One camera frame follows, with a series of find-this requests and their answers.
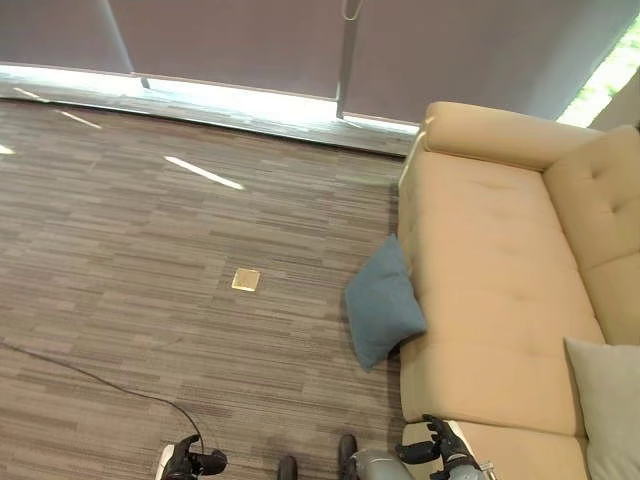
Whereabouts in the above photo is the grey roller blind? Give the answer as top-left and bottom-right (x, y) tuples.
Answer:
(0, 0), (134, 77)
(343, 0), (640, 126)
(106, 0), (351, 100)

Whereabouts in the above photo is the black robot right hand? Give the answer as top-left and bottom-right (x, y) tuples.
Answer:
(395, 413), (484, 476)

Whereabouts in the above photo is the light grey cushion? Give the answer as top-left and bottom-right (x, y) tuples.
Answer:
(563, 336), (640, 480)

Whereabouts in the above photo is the blue square cushion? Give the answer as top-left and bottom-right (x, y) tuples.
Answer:
(344, 233), (429, 373)

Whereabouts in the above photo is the beige fabric sofa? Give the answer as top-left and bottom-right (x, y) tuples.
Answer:
(396, 101), (640, 480)

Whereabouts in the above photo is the black floor cable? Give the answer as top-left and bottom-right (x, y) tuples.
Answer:
(0, 336), (204, 448)

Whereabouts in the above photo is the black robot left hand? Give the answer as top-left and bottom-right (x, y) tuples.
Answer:
(158, 433), (229, 480)

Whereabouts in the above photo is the dark robot right foot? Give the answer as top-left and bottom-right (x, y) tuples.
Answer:
(338, 433), (359, 477)

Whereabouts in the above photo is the brass floor socket plate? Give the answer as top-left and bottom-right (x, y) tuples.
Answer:
(230, 267), (262, 293)

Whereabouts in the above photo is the silver window frame post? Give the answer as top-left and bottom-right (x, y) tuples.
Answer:
(335, 0), (359, 120)

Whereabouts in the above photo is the silver robot right leg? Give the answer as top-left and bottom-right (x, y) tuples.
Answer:
(349, 448), (417, 480)

